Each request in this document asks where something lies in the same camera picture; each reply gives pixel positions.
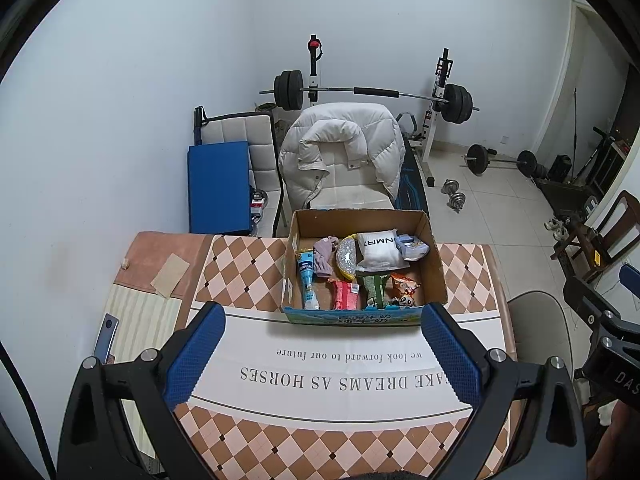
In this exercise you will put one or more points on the white pillow packet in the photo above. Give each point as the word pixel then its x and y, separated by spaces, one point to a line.
pixel 380 250

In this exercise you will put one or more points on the blue white tube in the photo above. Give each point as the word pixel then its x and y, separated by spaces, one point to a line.
pixel 306 270

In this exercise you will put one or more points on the dark wooden chair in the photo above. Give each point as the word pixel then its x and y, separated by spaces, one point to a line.
pixel 582 240

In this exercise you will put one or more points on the silver yellow-ended packet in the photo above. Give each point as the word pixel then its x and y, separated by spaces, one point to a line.
pixel 346 255

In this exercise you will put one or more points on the thin black rod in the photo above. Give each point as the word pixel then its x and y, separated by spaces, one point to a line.
pixel 575 120

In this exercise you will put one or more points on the white puffer jacket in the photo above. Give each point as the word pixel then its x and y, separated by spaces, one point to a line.
pixel 345 130

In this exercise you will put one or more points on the weight bench with rack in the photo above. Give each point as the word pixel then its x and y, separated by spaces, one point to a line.
pixel 440 80

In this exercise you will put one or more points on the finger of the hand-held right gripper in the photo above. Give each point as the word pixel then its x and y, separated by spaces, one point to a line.
pixel 631 285
pixel 590 300

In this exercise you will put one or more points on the green packet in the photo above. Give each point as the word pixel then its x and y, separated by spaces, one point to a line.
pixel 372 287

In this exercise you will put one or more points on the small red white box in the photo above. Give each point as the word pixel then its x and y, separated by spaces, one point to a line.
pixel 257 205

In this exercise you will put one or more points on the purple cloth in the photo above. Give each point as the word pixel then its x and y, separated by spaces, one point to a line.
pixel 325 255

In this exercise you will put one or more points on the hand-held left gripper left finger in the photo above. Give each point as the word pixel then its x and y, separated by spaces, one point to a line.
pixel 197 355

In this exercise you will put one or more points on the blue folded mat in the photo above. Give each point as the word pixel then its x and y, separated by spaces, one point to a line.
pixel 217 185

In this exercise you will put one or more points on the blue smartphone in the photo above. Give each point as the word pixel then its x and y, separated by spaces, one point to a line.
pixel 106 335

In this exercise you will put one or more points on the black box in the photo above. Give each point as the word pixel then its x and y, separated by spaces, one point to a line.
pixel 560 167

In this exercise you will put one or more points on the white shoe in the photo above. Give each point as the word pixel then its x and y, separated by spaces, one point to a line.
pixel 561 233
pixel 552 223

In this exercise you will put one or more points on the brown paper card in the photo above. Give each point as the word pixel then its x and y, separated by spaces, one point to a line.
pixel 170 275

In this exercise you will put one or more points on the short barbell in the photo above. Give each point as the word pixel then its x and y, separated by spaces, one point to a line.
pixel 477 159

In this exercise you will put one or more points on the beige striped table mat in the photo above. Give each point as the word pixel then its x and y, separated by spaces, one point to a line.
pixel 145 320

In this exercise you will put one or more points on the grey round chair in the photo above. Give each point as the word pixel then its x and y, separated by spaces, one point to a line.
pixel 540 325

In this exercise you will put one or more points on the dark exercise machine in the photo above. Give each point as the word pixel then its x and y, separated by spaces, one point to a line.
pixel 565 195

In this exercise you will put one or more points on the white quilted chair black frame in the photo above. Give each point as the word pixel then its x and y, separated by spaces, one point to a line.
pixel 260 135

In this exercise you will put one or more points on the person's right forearm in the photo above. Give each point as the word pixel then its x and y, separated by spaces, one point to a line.
pixel 620 445

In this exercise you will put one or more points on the cardboard box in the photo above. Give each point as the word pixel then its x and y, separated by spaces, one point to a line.
pixel 350 317

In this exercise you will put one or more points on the blue white snack packet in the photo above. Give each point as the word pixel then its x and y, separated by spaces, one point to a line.
pixel 412 250

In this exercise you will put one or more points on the orange snack packet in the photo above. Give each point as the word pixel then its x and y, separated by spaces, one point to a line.
pixel 402 287

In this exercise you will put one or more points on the red snack packet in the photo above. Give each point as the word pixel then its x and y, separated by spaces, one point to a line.
pixel 345 295

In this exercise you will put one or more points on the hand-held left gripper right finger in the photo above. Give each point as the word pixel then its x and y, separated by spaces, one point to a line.
pixel 452 355

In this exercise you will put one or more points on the long barbell with black plates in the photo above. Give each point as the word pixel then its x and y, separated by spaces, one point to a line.
pixel 325 91

